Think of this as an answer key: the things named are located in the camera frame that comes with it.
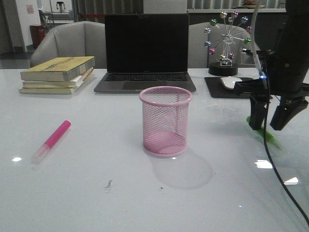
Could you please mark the white computer mouse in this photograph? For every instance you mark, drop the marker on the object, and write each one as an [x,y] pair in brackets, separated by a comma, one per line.
[229,82]

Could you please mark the middle book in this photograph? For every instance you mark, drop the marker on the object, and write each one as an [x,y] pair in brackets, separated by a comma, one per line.
[75,82]

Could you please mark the left grey armchair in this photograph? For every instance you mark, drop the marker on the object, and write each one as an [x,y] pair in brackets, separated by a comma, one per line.
[76,39]

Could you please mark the white box behind laptop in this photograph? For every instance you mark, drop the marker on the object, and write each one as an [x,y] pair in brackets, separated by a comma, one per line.
[164,6]

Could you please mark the fruit bowl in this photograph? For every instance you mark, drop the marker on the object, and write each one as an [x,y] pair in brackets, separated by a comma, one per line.
[252,4]

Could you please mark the grey laptop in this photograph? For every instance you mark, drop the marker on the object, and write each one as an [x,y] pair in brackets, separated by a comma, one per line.
[146,50]

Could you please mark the pink mesh pen holder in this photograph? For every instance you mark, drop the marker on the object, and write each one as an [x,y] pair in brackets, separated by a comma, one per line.
[164,119]

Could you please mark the pink highlighter pen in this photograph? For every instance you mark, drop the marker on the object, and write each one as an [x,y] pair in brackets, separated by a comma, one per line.
[50,142]

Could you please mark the ferris wheel desk toy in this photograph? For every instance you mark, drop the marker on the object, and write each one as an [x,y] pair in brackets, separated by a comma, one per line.
[221,38]

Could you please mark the bottom book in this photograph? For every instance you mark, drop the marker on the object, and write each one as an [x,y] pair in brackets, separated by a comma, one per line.
[23,90]

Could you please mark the green highlighter pen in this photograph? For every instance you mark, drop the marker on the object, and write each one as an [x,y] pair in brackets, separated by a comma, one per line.
[258,135]

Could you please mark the red trash bin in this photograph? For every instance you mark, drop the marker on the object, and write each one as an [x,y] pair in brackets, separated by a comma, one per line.
[37,34]

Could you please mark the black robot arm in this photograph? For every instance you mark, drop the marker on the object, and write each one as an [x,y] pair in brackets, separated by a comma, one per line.
[295,36]

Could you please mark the grey armchair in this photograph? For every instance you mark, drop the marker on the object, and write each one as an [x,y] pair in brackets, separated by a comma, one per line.
[198,55]
[76,39]

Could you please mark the top yellow book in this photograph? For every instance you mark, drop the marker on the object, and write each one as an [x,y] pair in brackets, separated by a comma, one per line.
[59,69]

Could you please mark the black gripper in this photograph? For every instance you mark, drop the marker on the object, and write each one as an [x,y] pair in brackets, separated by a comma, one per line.
[281,73]

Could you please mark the right grey armchair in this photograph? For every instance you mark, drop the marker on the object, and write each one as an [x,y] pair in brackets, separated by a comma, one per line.
[198,55]

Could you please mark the black mouse pad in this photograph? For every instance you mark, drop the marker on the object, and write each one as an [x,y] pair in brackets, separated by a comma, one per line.
[217,90]

